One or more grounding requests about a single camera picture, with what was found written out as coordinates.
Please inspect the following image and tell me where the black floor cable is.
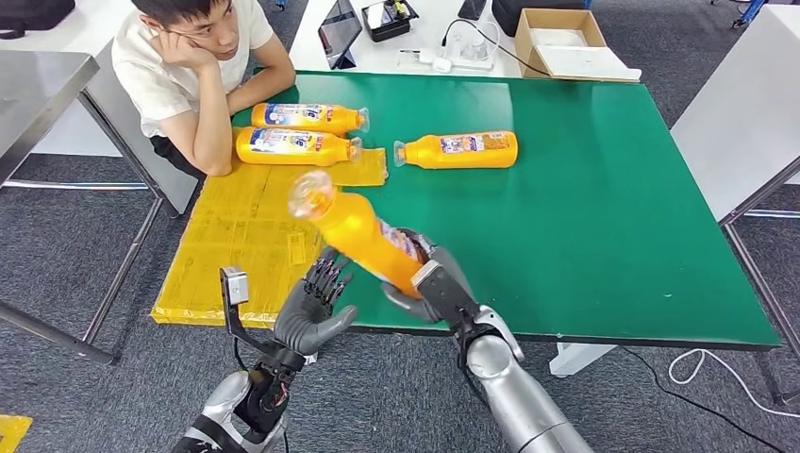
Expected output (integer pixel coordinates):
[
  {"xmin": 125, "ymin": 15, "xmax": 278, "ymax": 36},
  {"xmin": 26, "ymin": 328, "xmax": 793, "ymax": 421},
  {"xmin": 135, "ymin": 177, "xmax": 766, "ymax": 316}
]
[{"xmin": 625, "ymin": 346, "xmax": 770, "ymax": 453}]

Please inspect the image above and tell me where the orange detergent bottle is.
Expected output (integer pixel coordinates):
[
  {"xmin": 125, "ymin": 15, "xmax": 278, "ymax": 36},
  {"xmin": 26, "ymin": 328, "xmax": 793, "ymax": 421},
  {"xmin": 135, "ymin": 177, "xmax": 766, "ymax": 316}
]
[
  {"xmin": 234, "ymin": 126, "xmax": 364, "ymax": 168},
  {"xmin": 393, "ymin": 129, "xmax": 519, "ymax": 171},
  {"xmin": 251, "ymin": 101, "xmax": 371, "ymax": 138},
  {"xmin": 287, "ymin": 170, "xmax": 432, "ymax": 300}
]

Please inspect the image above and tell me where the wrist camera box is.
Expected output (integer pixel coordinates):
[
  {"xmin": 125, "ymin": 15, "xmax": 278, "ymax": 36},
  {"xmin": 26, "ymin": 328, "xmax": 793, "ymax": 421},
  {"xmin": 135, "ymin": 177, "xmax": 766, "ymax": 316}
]
[
  {"xmin": 218, "ymin": 266, "xmax": 308, "ymax": 370},
  {"xmin": 412, "ymin": 260, "xmax": 486, "ymax": 336}
]

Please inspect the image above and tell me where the person's right hand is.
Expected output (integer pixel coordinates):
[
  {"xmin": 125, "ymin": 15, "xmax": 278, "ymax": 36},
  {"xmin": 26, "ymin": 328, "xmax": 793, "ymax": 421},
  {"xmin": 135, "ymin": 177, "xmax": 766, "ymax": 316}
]
[{"xmin": 153, "ymin": 31, "xmax": 220, "ymax": 71}]

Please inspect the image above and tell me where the black bag on panel table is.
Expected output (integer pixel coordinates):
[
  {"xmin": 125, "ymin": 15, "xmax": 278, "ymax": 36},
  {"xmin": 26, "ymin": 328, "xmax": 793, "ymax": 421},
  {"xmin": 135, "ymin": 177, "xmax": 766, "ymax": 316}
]
[{"xmin": 0, "ymin": 0, "xmax": 76, "ymax": 40}]

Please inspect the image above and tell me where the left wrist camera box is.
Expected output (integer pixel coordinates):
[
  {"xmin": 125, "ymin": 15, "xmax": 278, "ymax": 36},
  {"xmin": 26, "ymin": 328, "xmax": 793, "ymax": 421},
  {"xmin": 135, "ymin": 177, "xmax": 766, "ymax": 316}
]
[{"xmin": 218, "ymin": 266, "xmax": 308, "ymax": 370}]

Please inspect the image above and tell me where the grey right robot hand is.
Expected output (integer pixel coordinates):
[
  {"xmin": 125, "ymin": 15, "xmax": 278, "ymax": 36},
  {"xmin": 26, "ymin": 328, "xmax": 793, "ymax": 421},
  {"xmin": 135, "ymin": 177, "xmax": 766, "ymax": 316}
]
[{"xmin": 381, "ymin": 227, "xmax": 476, "ymax": 325}]

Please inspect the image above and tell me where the yellow taped mat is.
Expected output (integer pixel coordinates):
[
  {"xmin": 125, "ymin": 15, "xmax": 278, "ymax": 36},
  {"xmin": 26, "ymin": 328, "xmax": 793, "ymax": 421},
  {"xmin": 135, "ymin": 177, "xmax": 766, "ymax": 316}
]
[{"xmin": 151, "ymin": 146, "xmax": 389, "ymax": 330}]

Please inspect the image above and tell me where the black tablet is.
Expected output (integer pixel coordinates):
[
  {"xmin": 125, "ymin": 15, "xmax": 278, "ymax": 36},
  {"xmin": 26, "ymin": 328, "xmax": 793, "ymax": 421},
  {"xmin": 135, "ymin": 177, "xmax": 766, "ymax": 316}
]
[{"xmin": 317, "ymin": 0, "xmax": 364, "ymax": 70}]

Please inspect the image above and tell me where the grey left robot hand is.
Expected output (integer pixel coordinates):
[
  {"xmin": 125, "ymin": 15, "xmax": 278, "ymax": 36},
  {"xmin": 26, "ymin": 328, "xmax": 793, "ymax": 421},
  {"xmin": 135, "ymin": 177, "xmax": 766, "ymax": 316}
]
[{"xmin": 273, "ymin": 246, "xmax": 358, "ymax": 358}]

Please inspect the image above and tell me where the person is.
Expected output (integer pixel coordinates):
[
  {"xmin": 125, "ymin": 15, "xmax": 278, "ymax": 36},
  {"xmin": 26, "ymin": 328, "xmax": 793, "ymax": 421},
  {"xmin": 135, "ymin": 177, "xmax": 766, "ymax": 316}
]
[{"xmin": 110, "ymin": 0, "xmax": 297, "ymax": 178}]

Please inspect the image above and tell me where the blue frame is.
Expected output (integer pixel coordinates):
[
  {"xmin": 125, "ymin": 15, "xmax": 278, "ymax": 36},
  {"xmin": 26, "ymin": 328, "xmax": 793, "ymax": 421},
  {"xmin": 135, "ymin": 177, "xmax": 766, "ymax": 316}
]
[{"xmin": 731, "ymin": 0, "xmax": 770, "ymax": 29}]

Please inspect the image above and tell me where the black bag beside cardboard box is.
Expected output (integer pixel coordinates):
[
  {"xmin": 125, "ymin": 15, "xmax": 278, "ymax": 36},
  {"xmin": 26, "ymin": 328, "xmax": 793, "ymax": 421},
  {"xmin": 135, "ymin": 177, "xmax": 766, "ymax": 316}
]
[{"xmin": 492, "ymin": 0, "xmax": 592, "ymax": 37}]

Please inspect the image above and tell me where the black desk cable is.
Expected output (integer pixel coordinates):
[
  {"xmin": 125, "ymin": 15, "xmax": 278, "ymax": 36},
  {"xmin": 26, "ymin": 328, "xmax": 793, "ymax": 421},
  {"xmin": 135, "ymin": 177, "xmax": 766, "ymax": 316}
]
[{"xmin": 441, "ymin": 16, "xmax": 554, "ymax": 78}]

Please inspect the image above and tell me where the white panel table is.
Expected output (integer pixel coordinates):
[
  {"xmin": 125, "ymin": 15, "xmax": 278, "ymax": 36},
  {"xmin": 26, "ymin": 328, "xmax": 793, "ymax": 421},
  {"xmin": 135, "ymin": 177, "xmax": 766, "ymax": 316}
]
[{"xmin": 0, "ymin": 0, "xmax": 200, "ymax": 215}]

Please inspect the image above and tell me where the white table with steel legs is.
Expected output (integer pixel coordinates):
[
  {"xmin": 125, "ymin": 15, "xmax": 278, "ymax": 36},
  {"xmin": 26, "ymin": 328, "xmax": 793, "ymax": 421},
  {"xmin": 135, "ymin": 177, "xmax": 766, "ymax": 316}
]
[{"xmin": 672, "ymin": 3, "xmax": 800, "ymax": 408}]

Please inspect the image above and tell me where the white floor cable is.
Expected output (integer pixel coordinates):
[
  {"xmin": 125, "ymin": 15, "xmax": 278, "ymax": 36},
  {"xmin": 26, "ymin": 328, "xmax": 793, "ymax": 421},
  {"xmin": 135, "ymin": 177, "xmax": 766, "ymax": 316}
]
[{"xmin": 667, "ymin": 348, "xmax": 800, "ymax": 420}]

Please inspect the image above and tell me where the clear plastic packet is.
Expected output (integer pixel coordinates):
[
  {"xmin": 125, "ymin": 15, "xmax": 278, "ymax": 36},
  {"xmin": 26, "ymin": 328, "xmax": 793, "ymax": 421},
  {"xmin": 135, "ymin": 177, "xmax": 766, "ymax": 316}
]
[{"xmin": 445, "ymin": 22, "xmax": 501, "ymax": 70}]

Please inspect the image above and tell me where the yellow floor marker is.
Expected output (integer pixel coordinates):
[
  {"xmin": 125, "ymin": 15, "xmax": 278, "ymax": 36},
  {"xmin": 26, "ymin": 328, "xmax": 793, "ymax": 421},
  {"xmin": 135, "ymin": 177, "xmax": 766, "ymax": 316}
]
[{"xmin": 0, "ymin": 413, "xmax": 34, "ymax": 453}]

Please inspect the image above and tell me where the brown cardboard box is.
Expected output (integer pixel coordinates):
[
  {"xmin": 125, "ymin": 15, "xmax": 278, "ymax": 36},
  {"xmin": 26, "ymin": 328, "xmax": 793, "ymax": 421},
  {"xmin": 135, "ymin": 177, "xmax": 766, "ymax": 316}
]
[{"xmin": 514, "ymin": 7, "xmax": 643, "ymax": 83}]

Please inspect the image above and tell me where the white desk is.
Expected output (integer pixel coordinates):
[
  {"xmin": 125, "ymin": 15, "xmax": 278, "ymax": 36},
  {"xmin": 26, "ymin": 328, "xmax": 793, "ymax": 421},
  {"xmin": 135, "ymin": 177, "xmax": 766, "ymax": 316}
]
[{"xmin": 288, "ymin": 0, "xmax": 525, "ymax": 79}]

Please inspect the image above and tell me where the white foam pad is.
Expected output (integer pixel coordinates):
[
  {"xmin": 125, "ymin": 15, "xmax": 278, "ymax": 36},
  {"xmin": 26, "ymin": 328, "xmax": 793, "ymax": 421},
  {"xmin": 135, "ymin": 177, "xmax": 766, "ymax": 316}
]
[{"xmin": 531, "ymin": 25, "xmax": 592, "ymax": 48}]

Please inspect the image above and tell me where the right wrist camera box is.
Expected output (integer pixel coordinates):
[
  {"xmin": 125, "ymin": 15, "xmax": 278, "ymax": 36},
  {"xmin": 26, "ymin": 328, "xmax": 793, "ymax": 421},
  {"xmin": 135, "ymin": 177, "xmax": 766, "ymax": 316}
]
[{"xmin": 412, "ymin": 260, "xmax": 486, "ymax": 336}]

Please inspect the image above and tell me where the black tray with items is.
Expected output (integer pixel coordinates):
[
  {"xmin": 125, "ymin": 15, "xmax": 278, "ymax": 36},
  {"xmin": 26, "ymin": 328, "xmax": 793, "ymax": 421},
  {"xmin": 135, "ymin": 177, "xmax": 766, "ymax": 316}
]
[{"xmin": 360, "ymin": 0, "xmax": 420, "ymax": 43}]

